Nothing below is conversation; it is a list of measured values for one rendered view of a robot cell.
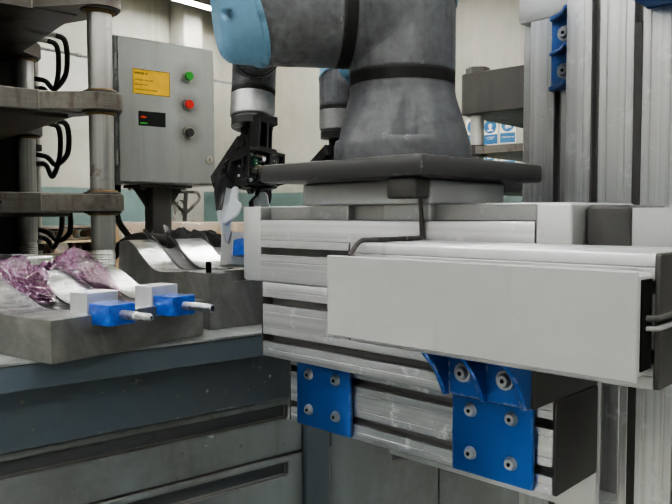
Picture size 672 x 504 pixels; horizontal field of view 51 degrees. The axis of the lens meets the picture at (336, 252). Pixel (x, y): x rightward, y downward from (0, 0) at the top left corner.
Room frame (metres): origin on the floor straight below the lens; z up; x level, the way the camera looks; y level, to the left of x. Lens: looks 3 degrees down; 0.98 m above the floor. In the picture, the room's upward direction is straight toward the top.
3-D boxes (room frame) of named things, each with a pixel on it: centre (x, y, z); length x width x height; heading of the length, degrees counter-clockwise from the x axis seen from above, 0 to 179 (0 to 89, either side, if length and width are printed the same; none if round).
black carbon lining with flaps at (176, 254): (1.38, 0.25, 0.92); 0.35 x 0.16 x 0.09; 38
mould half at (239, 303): (1.40, 0.25, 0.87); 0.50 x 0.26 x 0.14; 38
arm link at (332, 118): (1.45, -0.01, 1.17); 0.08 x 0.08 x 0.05
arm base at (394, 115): (0.79, -0.07, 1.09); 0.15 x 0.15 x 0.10
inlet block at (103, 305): (0.92, 0.29, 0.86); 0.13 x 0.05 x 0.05; 56
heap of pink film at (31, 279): (1.12, 0.48, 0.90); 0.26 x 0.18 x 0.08; 56
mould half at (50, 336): (1.11, 0.48, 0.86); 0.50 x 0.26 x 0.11; 56
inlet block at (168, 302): (1.01, 0.22, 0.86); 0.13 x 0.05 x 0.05; 56
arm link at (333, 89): (1.44, -0.01, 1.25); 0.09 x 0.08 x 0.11; 69
